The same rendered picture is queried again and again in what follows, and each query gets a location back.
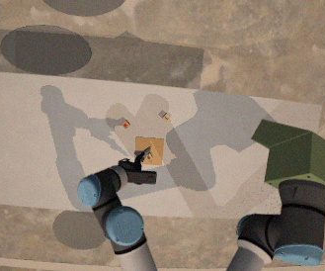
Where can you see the orange square mat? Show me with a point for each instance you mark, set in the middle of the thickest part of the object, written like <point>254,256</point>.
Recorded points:
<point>156,149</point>

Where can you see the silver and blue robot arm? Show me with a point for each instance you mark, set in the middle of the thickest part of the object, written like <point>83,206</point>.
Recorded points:
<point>295,236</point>

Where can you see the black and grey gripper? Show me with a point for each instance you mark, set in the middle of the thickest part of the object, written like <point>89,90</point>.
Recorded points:
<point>140,156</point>

